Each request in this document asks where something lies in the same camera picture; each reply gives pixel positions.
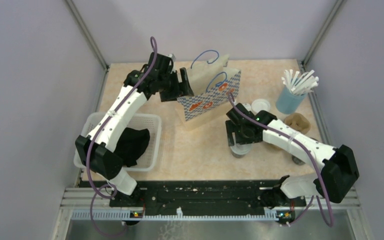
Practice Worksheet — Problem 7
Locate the purple cable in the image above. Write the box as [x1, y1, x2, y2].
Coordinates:
[227, 91, 335, 228]
[85, 36, 158, 238]

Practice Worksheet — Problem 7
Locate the stack of dark cups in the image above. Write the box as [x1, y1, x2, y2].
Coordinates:
[291, 156, 306, 166]

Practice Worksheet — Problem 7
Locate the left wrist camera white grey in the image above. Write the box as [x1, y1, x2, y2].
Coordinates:
[167, 53, 176, 63]

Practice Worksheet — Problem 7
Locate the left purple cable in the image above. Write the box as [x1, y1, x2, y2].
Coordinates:
[85, 36, 158, 238]

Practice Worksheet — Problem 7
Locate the blue straw holder cup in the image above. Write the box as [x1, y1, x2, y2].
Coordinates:
[275, 86, 308, 115]

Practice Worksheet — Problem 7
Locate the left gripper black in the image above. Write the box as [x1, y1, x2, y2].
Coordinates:
[158, 67, 194, 102]

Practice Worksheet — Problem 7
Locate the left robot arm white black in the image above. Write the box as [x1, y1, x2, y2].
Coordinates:
[73, 52, 194, 207]

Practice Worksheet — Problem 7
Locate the white cup lid stack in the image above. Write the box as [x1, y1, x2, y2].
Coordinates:
[251, 98, 271, 114]

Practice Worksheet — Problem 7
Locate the brown pulp cup carrier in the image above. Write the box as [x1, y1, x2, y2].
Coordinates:
[283, 112, 311, 135]

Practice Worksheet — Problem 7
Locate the black cloth in basket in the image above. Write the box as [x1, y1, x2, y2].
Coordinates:
[114, 127, 150, 167]

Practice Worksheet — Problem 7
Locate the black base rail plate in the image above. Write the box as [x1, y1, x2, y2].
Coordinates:
[109, 179, 306, 216]

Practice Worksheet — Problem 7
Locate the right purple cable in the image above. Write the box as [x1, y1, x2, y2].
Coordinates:
[227, 91, 335, 228]

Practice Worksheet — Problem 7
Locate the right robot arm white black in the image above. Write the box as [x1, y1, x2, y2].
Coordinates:
[225, 103, 360, 206]

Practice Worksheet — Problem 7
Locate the white slotted cable duct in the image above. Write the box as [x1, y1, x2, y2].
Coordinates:
[70, 207, 279, 221]

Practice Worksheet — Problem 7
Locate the paper bag blue checkered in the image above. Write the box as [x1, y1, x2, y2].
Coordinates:
[176, 49, 242, 131]

